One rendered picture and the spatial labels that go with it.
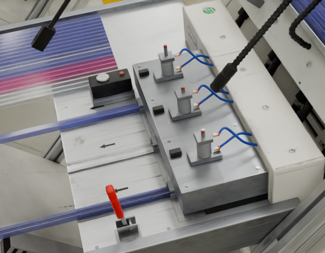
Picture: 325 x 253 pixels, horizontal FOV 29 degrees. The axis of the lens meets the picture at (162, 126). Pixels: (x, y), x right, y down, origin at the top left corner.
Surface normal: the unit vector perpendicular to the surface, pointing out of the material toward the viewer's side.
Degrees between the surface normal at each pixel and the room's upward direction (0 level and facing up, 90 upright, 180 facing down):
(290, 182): 90
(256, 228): 90
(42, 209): 0
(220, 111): 42
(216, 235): 90
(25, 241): 0
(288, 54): 90
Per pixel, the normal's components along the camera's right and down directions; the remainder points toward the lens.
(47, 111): 0.25, 0.62
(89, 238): -0.09, -0.75
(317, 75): -0.78, -0.33
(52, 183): 0.58, -0.71
